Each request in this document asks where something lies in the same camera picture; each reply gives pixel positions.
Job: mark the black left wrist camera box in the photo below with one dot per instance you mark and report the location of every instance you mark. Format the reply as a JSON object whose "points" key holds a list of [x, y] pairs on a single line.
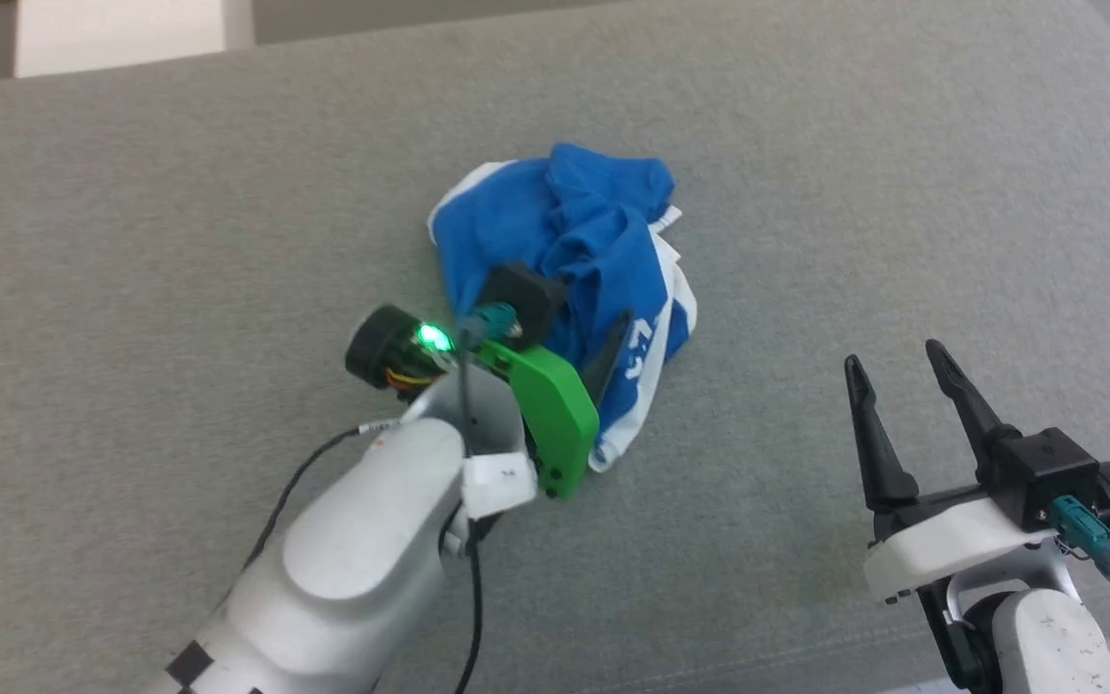
{"points": [[524, 294]]}

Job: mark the grey fabric sofa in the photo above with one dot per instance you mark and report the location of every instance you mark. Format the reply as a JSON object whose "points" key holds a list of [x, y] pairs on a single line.
{"points": [[854, 193]]}

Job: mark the blue and white garment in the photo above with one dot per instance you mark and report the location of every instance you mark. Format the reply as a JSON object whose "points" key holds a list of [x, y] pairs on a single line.
{"points": [[594, 222]]}

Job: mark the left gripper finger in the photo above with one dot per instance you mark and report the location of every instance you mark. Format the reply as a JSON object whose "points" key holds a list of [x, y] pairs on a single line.
{"points": [[610, 361]]}

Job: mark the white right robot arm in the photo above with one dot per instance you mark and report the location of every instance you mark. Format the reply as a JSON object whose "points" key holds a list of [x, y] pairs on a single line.
{"points": [[1046, 641]]}

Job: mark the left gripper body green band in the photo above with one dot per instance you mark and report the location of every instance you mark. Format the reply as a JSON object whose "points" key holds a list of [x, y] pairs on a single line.
{"points": [[555, 414]]}

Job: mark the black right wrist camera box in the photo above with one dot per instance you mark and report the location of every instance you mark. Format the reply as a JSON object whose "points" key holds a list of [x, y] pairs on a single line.
{"points": [[1046, 472]]}

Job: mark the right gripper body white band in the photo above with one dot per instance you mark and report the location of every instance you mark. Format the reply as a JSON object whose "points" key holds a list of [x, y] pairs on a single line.
{"points": [[940, 549]]}

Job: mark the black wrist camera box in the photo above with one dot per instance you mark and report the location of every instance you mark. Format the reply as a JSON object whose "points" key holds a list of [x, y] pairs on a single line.
{"points": [[524, 294], [1046, 472]]}

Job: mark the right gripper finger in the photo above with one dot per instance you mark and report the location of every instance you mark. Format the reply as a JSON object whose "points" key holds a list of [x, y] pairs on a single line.
{"points": [[881, 453], [969, 405]]}

